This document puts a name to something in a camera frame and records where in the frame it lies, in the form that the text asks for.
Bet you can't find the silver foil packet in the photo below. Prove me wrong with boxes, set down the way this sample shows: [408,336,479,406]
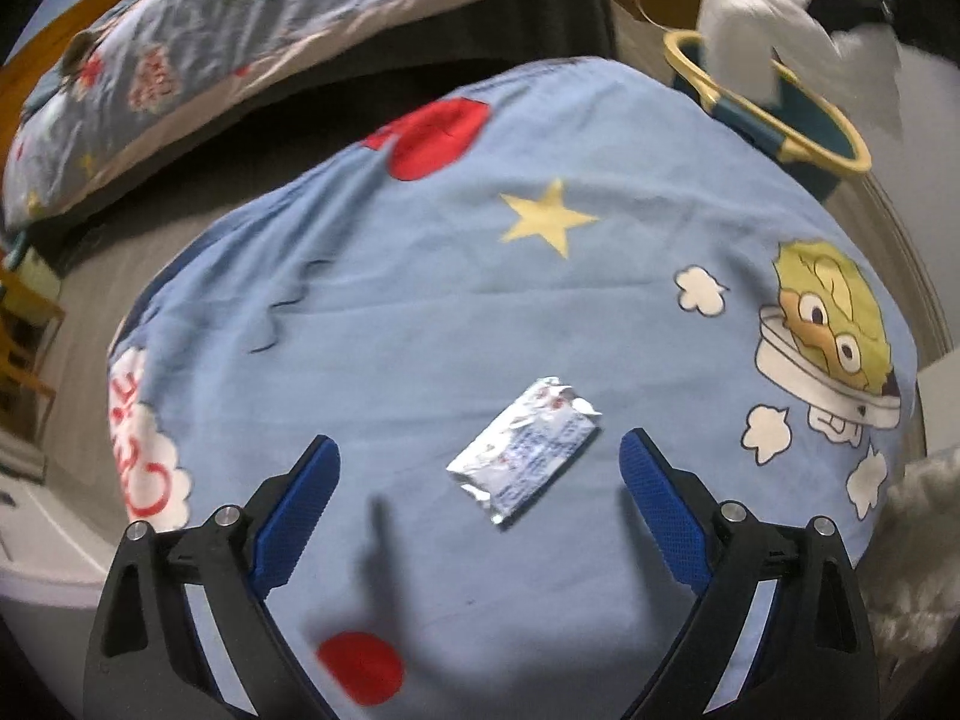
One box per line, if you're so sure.
[446,377,602,527]

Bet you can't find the white tissue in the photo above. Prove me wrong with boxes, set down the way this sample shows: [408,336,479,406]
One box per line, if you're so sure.
[701,0,901,137]

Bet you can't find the teal yellow-rimmed trash bin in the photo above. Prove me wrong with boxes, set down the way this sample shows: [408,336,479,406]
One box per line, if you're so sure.
[662,29,872,203]

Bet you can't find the green white small bin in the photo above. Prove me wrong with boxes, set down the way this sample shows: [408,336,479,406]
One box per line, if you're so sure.
[2,238,62,302]

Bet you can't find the blue cartoon cloth foreground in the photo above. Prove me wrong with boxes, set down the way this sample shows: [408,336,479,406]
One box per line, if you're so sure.
[107,59,918,718]

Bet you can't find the wooden bed headboard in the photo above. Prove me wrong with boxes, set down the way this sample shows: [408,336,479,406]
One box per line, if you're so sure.
[0,0,121,161]

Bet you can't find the blue cartoon duvet on bed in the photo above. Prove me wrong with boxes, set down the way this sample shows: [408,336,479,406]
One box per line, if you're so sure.
[0,0,651,235]

